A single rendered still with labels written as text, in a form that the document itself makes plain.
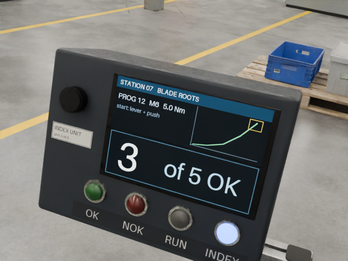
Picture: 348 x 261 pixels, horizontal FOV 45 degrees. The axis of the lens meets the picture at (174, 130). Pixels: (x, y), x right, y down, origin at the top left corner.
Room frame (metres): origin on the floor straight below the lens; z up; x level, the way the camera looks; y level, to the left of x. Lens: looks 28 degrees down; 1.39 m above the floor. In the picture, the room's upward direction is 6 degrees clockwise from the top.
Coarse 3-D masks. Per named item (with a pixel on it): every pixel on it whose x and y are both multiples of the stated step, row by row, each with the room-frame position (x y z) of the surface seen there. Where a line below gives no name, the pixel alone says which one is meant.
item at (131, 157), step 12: (120, 132) 0.38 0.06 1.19; (108, 144) 0.38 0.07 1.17; (120, 144) 0.38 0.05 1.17; (132, 144) 0.38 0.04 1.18; (144, 144) 0.37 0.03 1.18; (108, 156) 0.38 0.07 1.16; (120, 156) 0.38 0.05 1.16; (132, 156) 0.37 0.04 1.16; (144, 156) 0.37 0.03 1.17; (108, 168) 0.37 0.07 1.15; (120, 168) 0.37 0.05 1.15; (132, 168) 0.37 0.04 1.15; (144, 168) 0.37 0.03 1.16; (132, 180) 0.36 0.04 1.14; (144, 180) 0.36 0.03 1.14
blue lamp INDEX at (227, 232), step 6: (222, 222) 0.33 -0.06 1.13; (228, 222) 0.33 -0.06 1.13; (234, 222) 0.33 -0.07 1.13; (216, 228) 0.33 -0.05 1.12; (222, 228) 0.32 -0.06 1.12; (228, 228) 0.32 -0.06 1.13; (234, 228) 0.32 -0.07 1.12; (216, 234) 0.33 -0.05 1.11; (222, 234) 0.32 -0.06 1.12; (228, 234) 0.32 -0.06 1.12; (234, 234) 0.32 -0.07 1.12; (240, 234) 0.32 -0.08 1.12; (222, 240) 0.32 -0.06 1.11; (228, 240) 0.32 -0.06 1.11; (234, 240) 0.32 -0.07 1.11
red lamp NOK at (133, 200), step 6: (132, 192) 0.36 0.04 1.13; (138, 192) 0.36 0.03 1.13; (126, 198) 0.36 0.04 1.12; (132, 198) 0.35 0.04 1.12; (138, 198) 0.35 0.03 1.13; (144, 198) 0.35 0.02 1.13; (126, 204) 0.35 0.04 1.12; (132, 204) 0.35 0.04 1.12; (138, 204) 0.35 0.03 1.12; (144, 204) 0.35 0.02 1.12; (132, 210) 0.35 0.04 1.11; (138, 210) 0.35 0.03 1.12; (144, 210) 0.35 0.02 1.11
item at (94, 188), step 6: (90, 180) 0.37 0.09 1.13; (96, 180) 0.37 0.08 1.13; (84, 186) 0.37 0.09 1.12; (90, 186) 0.37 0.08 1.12; (96, 186) 0.37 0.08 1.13; (102, 186) 0.37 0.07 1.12; (84, 192) 0.37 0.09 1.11; (90, 192) 0.37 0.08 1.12; (96, 192) 0.36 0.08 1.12; (102, 192) 0.37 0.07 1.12; (90, 198) 0.36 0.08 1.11; (96, 198) 0.36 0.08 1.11; (102, 198) 0.37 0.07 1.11
